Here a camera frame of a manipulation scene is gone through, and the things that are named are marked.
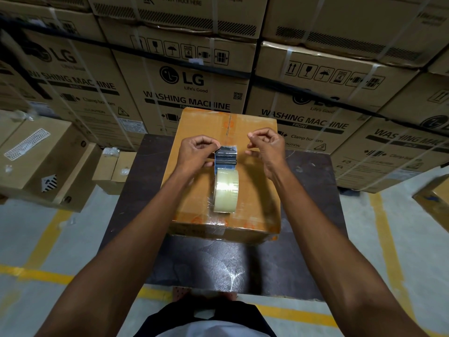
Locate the blue metal tape dispenser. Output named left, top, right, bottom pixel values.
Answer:
left=214, top=146, right=239, bottom=171

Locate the clear packing tape roll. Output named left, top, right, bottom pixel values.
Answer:
left=213, top=167, right=240, bottom=215

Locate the person's left hand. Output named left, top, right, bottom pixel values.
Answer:
left=176, top=135, right=222, bottom=178

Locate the person's right forearm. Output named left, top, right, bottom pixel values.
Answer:
left=268, top=170, right=449, bottom=337

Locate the person's left forearm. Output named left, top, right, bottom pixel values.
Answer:
left=35, top=166, right=199, bottom=337

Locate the taped brown cardboard box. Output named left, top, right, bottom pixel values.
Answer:
left=162, top=107, right=282, bottom=243

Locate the cardboard box with blue marks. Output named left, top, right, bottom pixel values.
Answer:
left=412, top=173, right=449, bottom=233

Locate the person's black and white shirt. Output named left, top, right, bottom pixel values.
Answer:
left=134, top=299, right=278, bottom=337

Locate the person's right hand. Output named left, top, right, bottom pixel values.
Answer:
left=245, top=128, right=287, bottom=180

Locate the dark wooden table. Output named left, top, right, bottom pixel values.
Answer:
left=99, top=133, right=348, bottom=301

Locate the stack of large printed cartons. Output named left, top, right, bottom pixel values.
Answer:
left=0, top=0, right=449, bottom=194

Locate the small brown cardboard box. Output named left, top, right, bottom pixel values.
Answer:
left=91, top=147, right=138, bottom=196

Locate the cardboard box with white label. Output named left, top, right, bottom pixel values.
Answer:
left=0, top=110, right=103, bottom=213

